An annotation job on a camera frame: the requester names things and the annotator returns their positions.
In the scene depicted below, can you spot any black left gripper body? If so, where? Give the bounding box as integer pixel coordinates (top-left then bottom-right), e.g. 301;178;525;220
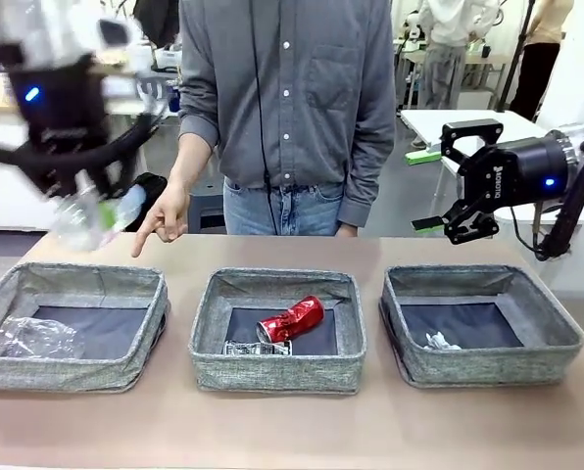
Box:
7;56;126;192

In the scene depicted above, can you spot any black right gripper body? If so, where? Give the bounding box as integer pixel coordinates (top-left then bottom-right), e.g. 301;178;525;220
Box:
462;136;570;210

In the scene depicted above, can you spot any crushed clear blue-capped bottle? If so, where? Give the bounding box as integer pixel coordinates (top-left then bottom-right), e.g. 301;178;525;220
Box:
51;185;146;252

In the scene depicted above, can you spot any white paper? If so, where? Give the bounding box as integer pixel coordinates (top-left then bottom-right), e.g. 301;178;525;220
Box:
422;331;462;353

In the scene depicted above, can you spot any clear plastic cup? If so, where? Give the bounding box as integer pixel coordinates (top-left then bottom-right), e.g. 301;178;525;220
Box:
0;315;85;359

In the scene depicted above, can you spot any crushed red can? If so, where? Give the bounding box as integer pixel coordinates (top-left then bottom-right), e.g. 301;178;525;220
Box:
256;295;325;344

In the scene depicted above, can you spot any black pepsi can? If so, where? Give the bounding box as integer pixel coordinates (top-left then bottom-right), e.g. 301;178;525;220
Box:
221;340;294;357

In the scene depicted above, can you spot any person's right forearm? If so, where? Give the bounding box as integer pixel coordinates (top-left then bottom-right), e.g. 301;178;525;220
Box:
167;121;220;193

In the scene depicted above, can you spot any person's left forearm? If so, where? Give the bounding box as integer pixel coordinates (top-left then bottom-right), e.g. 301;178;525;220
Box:
338;161;372;229

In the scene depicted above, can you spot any person's right hand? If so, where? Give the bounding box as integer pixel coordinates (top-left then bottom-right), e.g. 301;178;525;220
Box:
130;183;191;259

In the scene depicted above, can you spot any white table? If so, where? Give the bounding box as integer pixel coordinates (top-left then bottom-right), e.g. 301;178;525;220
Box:
399;109;584;295

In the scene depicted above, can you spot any black backpack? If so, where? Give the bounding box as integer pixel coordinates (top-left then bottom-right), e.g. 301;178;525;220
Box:
124;171;169;234

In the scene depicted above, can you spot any person in white clothes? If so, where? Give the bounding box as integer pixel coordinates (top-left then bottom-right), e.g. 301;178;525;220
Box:
415;0;500;112

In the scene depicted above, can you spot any person in beige top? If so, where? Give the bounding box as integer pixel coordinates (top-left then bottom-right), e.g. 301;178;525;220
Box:
509;0;575;122

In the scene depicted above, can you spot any white bin with logo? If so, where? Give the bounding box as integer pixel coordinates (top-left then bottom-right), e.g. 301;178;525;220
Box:
134;72;180;105

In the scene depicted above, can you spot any black tripod pole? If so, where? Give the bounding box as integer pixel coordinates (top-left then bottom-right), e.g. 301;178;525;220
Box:
496;0;539;113

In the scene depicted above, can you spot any person in grey shirt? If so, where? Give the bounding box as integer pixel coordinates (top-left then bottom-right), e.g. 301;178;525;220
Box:
176;0;399;237

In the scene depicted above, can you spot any grey fabric basket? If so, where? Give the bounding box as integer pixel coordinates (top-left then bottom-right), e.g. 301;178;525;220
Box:
0;262;170;396
378;264;583;391
188;267;367;396

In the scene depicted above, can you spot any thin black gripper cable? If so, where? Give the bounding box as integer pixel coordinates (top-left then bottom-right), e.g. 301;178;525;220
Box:
510;205;544;254

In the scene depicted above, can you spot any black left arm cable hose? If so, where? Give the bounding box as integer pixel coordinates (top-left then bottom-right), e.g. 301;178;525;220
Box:
0;112;169;170

